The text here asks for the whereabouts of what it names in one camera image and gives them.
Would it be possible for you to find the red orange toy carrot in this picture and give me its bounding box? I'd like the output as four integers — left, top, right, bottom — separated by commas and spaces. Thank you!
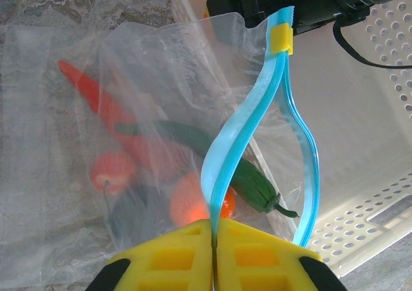
57, 60, 194, 182

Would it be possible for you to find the white perforated plastic basket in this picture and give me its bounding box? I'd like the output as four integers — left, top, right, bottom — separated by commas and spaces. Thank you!
170, 0, 412, 277

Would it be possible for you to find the yellow zipper slider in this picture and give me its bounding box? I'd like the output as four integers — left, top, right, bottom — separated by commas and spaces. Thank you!
271, 23, 294, 55

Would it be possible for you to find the orange toy tangerine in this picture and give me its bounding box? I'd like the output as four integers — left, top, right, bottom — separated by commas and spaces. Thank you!
169, 171, 237, 227

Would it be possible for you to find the clear zip-top bag blue zipper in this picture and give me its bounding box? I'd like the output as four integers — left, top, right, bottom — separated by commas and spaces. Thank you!
0, 6, 323, 288

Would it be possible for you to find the pink red toy peach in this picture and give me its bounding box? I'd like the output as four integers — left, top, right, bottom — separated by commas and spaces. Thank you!
89, 151, 138, 197

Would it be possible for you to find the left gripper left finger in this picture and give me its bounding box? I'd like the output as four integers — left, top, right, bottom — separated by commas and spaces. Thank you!
85, 218, 215, 291

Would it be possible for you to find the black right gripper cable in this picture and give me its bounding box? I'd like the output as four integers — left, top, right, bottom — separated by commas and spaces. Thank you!
333, 19, 412, 69

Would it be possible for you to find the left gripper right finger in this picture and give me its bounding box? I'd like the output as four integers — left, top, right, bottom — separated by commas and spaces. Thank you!
214, 218, 347, 291

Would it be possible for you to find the green toy chili pepper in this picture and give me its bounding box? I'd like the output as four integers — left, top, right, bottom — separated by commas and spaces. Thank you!
115, 120, 299, 218

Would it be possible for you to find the black toy food piece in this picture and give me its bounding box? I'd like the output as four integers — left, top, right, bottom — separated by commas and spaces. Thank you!
108, 186, 168, 250

